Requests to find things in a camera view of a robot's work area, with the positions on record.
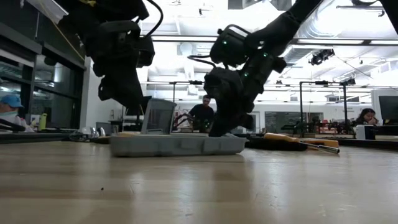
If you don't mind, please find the yellow green bottle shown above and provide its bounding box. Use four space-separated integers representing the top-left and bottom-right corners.
38 113 48 131

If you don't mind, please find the black left camera cable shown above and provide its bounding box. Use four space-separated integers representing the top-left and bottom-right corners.
135 0 164 38

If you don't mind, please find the dark overhead box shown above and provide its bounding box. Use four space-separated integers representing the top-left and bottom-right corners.
228 0 293 12

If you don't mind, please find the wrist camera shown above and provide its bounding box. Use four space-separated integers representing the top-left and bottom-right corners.
133 35 155 68
203 67 246 107

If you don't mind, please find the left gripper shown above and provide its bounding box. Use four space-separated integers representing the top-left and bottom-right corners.
85 20 152 116

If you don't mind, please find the grey mesh office chair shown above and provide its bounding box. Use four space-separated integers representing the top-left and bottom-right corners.
141 98 177 135

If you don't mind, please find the black computer monitor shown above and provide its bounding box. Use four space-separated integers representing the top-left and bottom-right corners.
377 95 398 125

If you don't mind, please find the white box device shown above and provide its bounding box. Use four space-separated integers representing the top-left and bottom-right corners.
355 124 376 141

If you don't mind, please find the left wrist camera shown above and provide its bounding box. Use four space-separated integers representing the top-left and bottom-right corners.
133 35 155 68

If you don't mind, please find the background workbench with equipment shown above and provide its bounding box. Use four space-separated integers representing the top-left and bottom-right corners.
306 115 356 139

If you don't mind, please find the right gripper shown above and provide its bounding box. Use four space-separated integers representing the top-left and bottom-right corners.
208 55 287 138

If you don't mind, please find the tall black frame stand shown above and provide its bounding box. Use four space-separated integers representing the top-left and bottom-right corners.
299 80 357 136

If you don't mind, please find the black right camera cable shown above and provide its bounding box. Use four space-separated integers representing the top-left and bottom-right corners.
187 55 229 70

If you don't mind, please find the black ceiling spotlight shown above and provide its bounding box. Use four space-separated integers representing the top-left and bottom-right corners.
309 49 336 66

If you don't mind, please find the black camera cable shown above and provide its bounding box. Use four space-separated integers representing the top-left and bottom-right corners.
135 0 164 38
187 55 229 70

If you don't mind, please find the yellow cord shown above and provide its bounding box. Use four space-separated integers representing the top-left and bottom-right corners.
46 12 85 62

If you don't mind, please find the person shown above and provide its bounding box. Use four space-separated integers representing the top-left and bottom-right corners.
0 93 35 133
188 95 215 133
355 108 379 126

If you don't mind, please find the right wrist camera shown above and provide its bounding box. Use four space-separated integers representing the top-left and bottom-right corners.
203 67 246 107

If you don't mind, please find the shiny clear object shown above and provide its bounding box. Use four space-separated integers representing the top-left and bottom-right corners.
68 126 106 141

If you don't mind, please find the wooden handled nut driver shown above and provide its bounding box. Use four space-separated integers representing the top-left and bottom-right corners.
263 132 341 155

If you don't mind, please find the black and orange tool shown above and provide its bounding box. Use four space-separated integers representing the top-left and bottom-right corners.
90 136 112 145

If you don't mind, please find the grey plastic tool case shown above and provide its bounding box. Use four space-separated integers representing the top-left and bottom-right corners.
109 132 248 158

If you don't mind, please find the black curved armrest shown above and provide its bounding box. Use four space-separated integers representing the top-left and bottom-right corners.
0 118 27 133

